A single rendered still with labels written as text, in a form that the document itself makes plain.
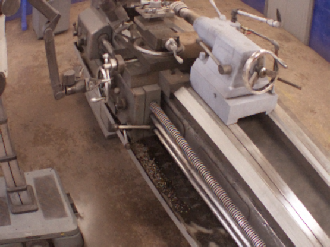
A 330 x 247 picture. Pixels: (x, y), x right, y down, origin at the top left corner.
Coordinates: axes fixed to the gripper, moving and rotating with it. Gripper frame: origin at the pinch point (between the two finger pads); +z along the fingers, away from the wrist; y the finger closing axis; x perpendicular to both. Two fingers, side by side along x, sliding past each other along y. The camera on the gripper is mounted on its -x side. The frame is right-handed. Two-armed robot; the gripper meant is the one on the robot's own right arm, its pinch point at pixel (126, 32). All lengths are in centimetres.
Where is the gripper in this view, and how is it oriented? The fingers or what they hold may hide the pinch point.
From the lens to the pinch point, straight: 140.9
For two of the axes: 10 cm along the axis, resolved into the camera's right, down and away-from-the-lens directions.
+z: 3.8, 6.0, 7.1
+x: -8.2, 5.7, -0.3
